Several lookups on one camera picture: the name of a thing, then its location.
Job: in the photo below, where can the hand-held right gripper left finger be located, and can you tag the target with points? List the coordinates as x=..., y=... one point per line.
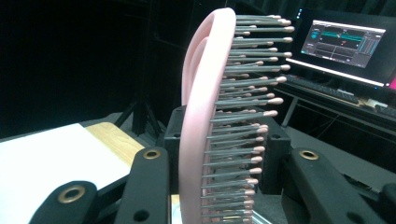
x=146, y=186

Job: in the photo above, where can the computer monitor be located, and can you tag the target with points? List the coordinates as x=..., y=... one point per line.
x=342, y=40

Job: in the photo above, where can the metal-legged desk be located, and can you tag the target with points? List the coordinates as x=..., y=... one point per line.
x=336, y=105

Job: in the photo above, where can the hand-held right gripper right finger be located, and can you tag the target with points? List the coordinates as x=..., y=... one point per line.
x=317, y=189

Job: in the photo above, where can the pink hairbrush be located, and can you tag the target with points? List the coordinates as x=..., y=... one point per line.
x=199, y=124

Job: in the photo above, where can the black tripod stand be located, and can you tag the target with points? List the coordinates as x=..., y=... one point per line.
x=142, y=118

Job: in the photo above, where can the black keyboard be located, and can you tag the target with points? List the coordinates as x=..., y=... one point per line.
x=323, y=90

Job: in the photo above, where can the pale table mat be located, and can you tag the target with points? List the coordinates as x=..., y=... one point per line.
x=46, y=161

